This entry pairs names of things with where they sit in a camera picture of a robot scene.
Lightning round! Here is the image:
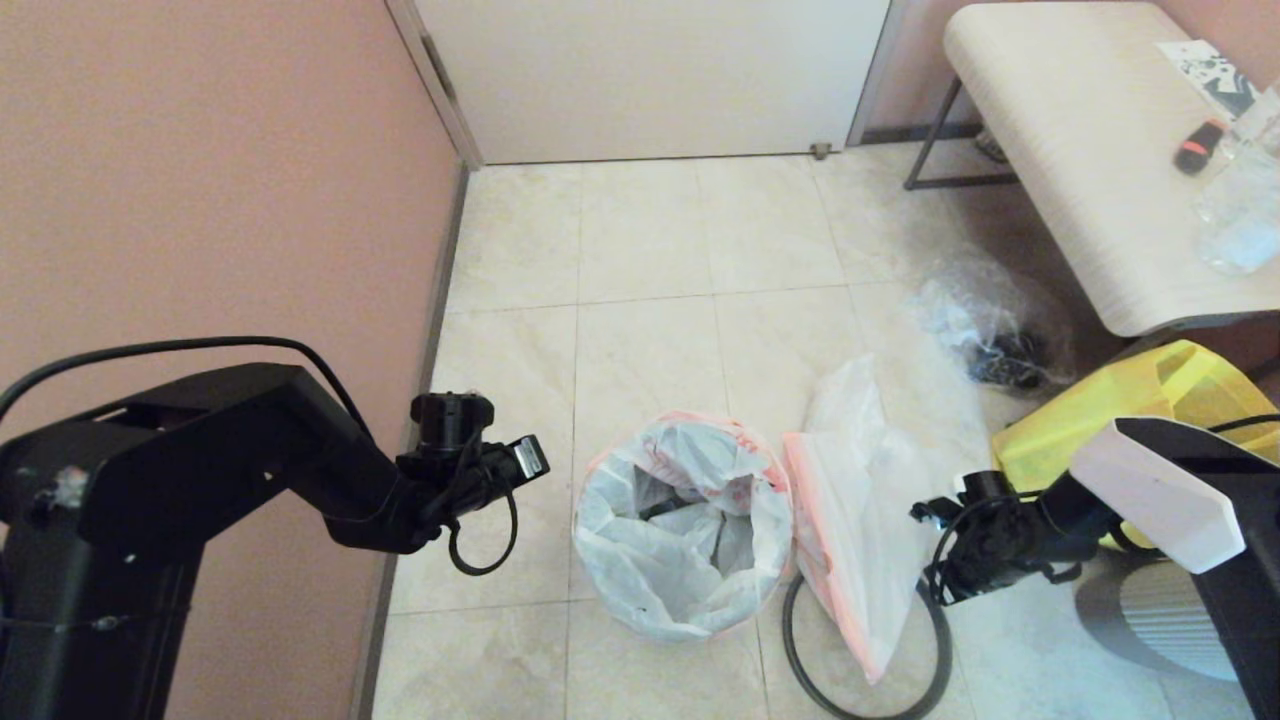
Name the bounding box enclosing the small clear water bottle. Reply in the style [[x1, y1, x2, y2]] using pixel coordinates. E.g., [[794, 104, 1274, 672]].
[[1212, 78, 1280, 163]]

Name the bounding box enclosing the white door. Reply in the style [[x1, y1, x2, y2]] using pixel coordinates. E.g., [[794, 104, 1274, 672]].
[[413, 0, 891, 165]]

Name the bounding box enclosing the yellow shopping bag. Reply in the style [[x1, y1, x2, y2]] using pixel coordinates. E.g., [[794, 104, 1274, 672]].
[[992, 340, 1280, 553]]

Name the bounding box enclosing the black and white booklet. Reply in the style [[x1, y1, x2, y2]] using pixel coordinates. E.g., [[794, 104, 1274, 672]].
[[1155, 40, 1256, 121]]

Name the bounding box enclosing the black tangled object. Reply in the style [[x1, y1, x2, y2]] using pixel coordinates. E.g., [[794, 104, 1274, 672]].
[[965, 332, 1049, 389]]

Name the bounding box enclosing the black left wrist motor cylinder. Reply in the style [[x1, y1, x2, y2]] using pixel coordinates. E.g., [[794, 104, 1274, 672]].
[[410, 392, 497, 458]]

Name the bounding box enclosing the black metal table frame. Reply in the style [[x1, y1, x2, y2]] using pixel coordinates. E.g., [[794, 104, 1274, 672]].
[[903, 78, 1280, 346]]

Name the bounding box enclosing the crumpled clear plastic bag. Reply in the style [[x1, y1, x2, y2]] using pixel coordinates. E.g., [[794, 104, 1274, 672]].
[[905, 250, 1076, 391]]

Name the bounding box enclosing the grey ribbed robot base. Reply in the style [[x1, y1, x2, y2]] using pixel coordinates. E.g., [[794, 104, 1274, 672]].
[[1078, 555, 1253, 686]]

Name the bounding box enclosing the black bin ring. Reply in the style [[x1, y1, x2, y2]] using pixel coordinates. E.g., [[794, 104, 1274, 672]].
[[782, 572, 952, 720]]

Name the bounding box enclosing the used translucent trash bag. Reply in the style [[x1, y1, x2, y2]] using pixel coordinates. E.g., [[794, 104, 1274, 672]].
[[785, 355, 937, 683]]

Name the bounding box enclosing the white red plastic bag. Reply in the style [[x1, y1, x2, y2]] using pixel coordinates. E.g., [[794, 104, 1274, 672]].
[[572, 411, 797, 644]]

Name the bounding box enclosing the large clear water bottle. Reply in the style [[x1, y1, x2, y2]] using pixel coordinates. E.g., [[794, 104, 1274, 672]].
[[1187, 130, 1280, 279]]

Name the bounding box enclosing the grey door frame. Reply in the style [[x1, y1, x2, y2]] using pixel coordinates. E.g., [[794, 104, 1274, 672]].
[[385, 0, 911, 171]]

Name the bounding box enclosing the black orange marker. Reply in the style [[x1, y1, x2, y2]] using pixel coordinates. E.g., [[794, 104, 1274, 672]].
[[1172, 118, 1227, 177]]

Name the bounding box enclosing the light wood-grain table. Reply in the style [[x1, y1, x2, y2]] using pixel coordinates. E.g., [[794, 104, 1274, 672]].
[[943, 2, 1280, 339]]

